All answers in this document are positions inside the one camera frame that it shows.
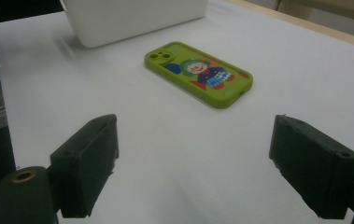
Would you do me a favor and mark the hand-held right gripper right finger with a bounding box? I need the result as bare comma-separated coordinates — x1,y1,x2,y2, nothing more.
268,114,354,220

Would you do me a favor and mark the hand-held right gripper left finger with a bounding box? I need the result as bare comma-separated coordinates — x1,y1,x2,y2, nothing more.
50,113,120,218

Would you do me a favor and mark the green cartoon phone case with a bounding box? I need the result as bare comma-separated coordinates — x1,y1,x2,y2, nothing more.
144,41,254,110

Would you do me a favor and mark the white plastic bin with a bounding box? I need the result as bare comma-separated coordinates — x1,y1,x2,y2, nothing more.
60,0,210,49

